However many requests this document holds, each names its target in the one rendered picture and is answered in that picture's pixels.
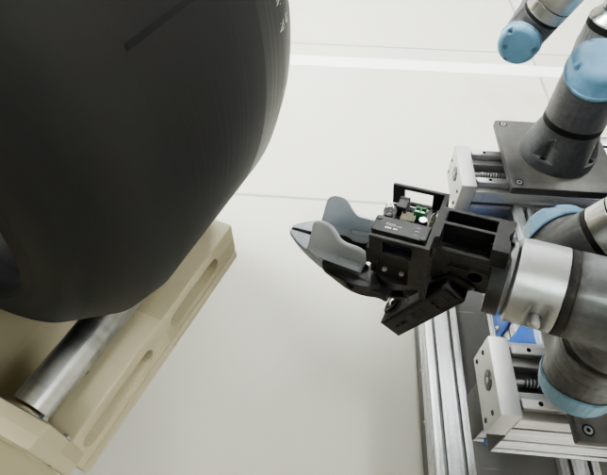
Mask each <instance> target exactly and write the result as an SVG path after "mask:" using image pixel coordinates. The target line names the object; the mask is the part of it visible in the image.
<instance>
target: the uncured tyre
mask: <svg viewBox="0 0 607 475"><path fill-rule="evenodd" d="M181 1H182V0H0V309H2V310H5V311H7V312H9V313H12V314H15V315H18V316H21V317H24V318H27V319H33V320H38V321H44V322H66V321H72V320H78V319H88V318H94V317H100V316H105V315H111V314H116V313H121V312H123V311H126V310H128V309H130V308H132V307H133V306H135V305H136V304H137V303H139V302H140V301H142V300H143V299H145V298H146V297H147V296H149V295H150V294H151V293H153V292H154V291H156V290H157V289H158V288H160V287H161V286H163V285H164V284H165V283H166V282H167V281H168V280H169V279H170V277H171V276H172V274H173V273H174V272H175V271H176V269H177V268H178V267H179V265H180V264H181V263H182V261H183V260H184V259H185V258H186V256H187V255H188V254H189V252H190V251H191V249H192V248H193V247H194V246H195V244H196V243H197V242H198V240H199V239H200V238H201V236H202V235H203V234H204V233H205V231H206V230H207V228H208V227H209V226H210V224H211V223H212V222H213V221H214V220H215V219H216V218H217V216H218V215H219V214H220V212H221V211H222V210H223V208H224V207H225V206H226V204H227V203H228V202H229V200H230V199H231V198H232V197H233V195H234V194H235V193H236V191H237V190H238V188H239V187H240V186H241V185H242V183H243V182H244V181H245V179H246V178H247V177H248V175H249V174H250V173H251V172H252V170H253V169H254V167H255V166H256V165H257V163H258V162H259V160H260V159H261V157H262V156H263V155H264V153H265V151H266V149H267V147H268V145H269V143H270V141H271V137H272V134H273V131H274V128H275V125H276V123H277V119H278V116H279V113H280V109H281V106H282V104H283V100H284V96H285V92H286V87H287V78H288V70H289V61H290V13H289V2H288V0H287V11H288V23H289V25H288V27H287V32H286V34H285V36H284V37H283V38H282V39H281V41H280V42H279V32H278V24H277V16H276V9H275V4H274V0H194V1H193V2H192V3H190V4H189V5H188V6H186V7H185V8H183V9H182V10H181V11H179V12H178V13H177V14H176V15H174V16H173V17H172V18H171V19H170V20H169V21H167V22H166V23H165V24H164V25H162V26H161V27H159V28H158V29H157V30H155V31H154V32H153V33H151V34H150V35H149V36H148V37H146V38H145V39H144V40H142V41H141V42H139V43H138V44H137V45H136V46H134V47H133V48H132V49H130V50H129V51H128V52H127V50H126V48H125V46H124V44H125V43H126V42H128V41H129V40H131V39H132V38H133V37H135V36H136V35H137V34H139V33H140V31H142V30H143V29H144V28H146V27H147V26H148V25H150V24H151V23H153V22H154V21H155V20H157V19H158V18H159V17H161V16H162V15H163V14H165V13H166V12H167V11H169V10H170V9H171V8H173V7H174V6H176V5H177V4H178V3H180V2H181Z"/></svg>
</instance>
